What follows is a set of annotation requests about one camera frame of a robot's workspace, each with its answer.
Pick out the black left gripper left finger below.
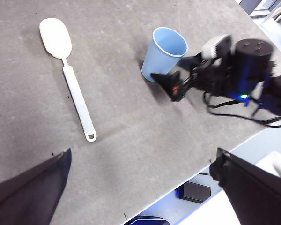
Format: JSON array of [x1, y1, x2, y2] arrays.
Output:
[[0, 147, 72, 225]]

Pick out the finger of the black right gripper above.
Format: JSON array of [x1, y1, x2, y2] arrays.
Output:
[[150, 71, 195, 103], [178, 55, 203, 69]]

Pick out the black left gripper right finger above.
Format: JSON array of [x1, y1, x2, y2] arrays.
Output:
[[209, 147, 281, 225]]

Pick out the blue ribbed plastic cup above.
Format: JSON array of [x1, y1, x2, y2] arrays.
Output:
[[141, 27, 188, 83]]

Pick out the grey-handled cup brush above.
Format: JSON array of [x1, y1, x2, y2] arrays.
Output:
[[39, 17, 97, 143]]

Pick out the white rounded machine housing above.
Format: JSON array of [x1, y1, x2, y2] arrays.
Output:
[[256, 151, 281, 179]]

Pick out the black rectangular box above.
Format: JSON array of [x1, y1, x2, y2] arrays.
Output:
[[182, 181, 212, 204]]

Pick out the blue and black case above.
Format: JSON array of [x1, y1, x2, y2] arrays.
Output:
[[124, 215, 171, 225]]

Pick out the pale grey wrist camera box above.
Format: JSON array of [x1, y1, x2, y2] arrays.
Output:
[[201, 34, 232, 60]]

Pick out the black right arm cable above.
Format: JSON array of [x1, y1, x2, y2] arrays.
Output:
[[202, 91, 281, 128]]

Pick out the white frame furniture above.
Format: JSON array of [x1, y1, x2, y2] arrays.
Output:
[[248, 0, 281, 51]]

